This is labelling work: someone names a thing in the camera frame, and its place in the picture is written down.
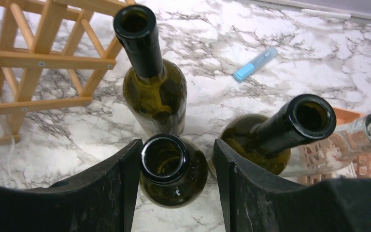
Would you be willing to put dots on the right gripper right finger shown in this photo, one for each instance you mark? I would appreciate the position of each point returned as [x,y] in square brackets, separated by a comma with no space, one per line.
[255,200]

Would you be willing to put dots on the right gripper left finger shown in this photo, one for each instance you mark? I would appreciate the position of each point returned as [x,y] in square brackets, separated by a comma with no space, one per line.
[101,198]

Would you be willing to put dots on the green wine bottle brown label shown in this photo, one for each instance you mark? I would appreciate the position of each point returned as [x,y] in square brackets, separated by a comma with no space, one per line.
[173,171]

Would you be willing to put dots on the green wine bottle black top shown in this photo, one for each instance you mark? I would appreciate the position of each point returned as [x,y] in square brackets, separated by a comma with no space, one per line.
[267,141]

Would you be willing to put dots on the green wine bottle black neck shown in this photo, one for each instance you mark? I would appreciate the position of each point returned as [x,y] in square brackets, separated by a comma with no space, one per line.
[154,88]

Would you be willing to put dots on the orange plastic crate rack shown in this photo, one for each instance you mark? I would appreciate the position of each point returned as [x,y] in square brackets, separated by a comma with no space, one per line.
[359,168]

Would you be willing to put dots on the clear slim glass bottle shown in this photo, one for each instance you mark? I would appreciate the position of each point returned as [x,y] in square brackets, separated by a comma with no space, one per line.
[332,153]

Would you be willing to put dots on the wooden wine rack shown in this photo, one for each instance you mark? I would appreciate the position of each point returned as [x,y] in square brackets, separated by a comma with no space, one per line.
[52,34]

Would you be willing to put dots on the blue highlighter pen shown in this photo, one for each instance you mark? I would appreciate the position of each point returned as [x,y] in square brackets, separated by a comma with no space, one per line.
[255,64]

